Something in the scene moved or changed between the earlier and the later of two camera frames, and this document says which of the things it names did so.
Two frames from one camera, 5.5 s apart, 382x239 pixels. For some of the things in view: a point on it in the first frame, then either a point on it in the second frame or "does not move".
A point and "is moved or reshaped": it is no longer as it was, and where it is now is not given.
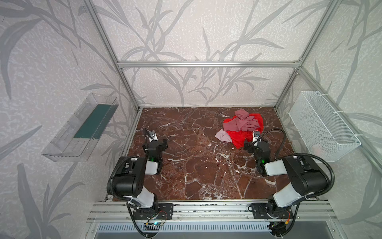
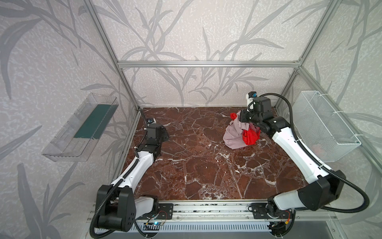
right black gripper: (253, 146) -> (246, 116)
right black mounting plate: (267, 210) does not move
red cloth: (238, 138) is moved or reshaped
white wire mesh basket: (325, 133) does not move
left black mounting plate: (160, 211) does not move
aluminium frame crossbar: (209, 64) does not move
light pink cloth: (222, 135) -> (233, 136)
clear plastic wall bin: (76, 140) does not move
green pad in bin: (96, 123) does not move
